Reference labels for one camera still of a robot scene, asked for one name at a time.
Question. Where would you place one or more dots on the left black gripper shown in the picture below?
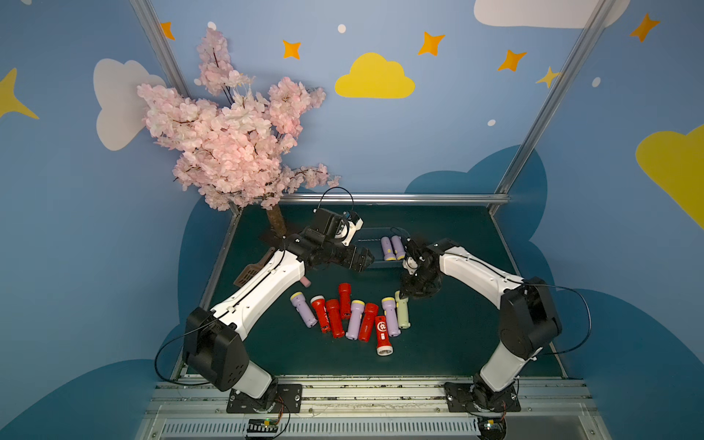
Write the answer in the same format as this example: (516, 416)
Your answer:
(347, 256)

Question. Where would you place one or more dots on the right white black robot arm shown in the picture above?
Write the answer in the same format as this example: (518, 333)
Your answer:
(528, 317)

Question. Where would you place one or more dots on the blue-grey plastic storage box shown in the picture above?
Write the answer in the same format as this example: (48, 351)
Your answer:
(370, 238)

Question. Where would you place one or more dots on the pale green flashlight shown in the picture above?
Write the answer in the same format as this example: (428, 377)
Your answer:
(402, 311)

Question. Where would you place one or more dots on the brown slotted litter scoop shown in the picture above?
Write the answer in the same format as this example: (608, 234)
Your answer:
(251, 270)

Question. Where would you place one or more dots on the right control circuit board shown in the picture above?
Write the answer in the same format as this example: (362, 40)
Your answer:
(492, 429)

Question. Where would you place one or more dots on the red flashlight white logo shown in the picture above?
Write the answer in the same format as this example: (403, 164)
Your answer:
(384, 345)

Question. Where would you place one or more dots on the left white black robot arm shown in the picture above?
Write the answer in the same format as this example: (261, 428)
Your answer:
(213, 341)

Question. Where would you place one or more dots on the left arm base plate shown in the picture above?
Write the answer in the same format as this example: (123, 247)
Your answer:
(279, 398)

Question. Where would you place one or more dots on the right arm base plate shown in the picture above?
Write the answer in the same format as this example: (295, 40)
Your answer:
(479, 398)

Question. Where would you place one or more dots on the left control circuit board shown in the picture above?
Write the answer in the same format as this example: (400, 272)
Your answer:
(262, 428)

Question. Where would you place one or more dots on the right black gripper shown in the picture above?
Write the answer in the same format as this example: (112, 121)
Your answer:
(421, 273)

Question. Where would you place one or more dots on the horizontal aluminium frame rail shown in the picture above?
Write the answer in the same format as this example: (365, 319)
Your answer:
(342, 198)

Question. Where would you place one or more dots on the control circuit board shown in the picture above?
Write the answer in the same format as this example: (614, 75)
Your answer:
(492, 429)
(262, 428)

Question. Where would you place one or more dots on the red flashlight white head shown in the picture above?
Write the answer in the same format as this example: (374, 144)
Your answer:
(319, 306)

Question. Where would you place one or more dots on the red flashlight slanted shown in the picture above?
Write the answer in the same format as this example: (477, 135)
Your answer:
(367, 326)

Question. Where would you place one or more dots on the purple flashlight lit head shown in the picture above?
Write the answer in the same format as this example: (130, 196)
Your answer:
(398, 247)

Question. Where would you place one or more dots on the pink cherry blossom tree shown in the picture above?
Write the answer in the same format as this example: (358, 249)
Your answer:
(233, 154)

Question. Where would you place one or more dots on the red flashlight upper middle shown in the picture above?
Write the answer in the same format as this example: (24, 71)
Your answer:
(344, 294)

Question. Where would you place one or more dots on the purple flashlight yellow head middle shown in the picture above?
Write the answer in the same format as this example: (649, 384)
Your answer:
(354, 322)

